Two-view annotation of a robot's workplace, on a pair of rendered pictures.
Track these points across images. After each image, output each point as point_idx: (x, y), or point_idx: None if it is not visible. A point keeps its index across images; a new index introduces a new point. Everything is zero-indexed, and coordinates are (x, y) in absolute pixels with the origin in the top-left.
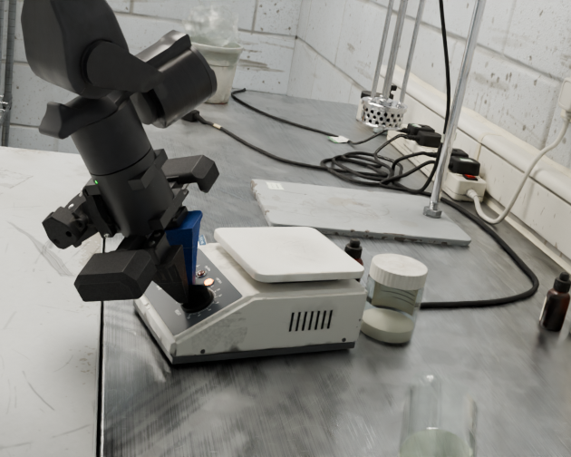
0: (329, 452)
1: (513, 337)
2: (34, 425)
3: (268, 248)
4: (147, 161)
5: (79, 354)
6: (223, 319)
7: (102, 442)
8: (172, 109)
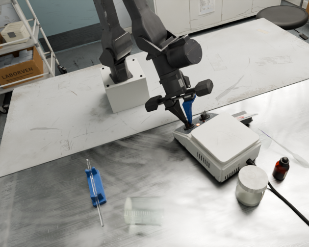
0: (144, 185)
1: None
2: (133, 123)
3: (217, 129)
4: (164, 77)
5: (169, 118)
6: (180, 135)
7: (131, 135)
8: (171, 63)
